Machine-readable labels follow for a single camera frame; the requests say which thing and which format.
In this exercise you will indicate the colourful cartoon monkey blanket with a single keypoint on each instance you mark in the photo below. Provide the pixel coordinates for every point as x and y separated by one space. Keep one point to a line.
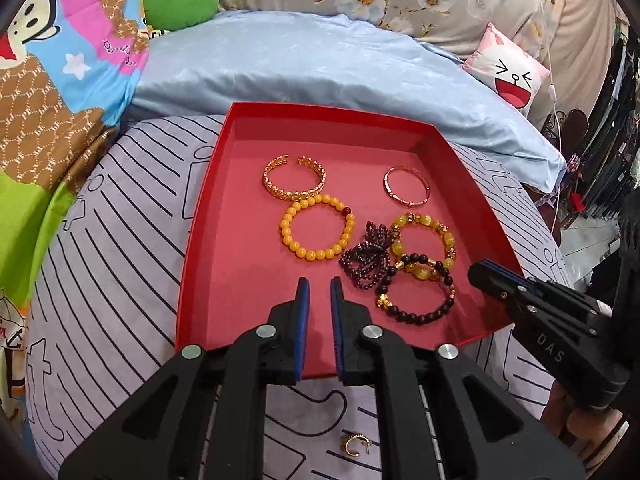
50 110

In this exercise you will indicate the green pillow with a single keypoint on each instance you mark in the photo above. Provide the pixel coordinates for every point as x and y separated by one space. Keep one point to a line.
180 2

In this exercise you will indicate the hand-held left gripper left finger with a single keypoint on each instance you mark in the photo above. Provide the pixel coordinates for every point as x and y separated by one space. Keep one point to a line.
301 320

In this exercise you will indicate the small gold hoop earring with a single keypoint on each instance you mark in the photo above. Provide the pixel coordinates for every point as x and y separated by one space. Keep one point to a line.
346 445

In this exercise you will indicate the pink laughing face cushion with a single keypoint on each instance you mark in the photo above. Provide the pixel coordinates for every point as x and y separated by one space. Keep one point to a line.
510 75

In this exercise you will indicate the gold cuff bangle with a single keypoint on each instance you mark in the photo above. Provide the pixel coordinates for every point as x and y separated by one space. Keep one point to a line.
295 195

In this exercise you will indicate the black iron scrollwork frame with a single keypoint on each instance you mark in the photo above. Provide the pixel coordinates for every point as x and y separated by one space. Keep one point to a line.
570 127

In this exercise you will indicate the person's right hand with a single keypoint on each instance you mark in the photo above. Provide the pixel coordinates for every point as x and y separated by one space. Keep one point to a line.
585 430

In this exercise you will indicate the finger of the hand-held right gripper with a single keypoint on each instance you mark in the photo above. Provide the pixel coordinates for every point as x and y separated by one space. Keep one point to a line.
550 292
550 315

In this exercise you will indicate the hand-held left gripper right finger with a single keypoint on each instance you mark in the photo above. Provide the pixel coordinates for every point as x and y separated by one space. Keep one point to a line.
336 325

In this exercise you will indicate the red cardboard box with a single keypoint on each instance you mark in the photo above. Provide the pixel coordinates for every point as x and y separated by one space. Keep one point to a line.
240 260

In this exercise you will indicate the thin gold bangle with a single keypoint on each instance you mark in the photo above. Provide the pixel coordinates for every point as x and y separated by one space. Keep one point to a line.
406 202

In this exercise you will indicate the beige curtain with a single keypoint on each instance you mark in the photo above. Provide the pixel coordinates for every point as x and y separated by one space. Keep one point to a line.
585 35

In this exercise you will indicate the light blue pillow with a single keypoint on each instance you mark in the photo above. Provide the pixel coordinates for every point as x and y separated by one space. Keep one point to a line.
300 70

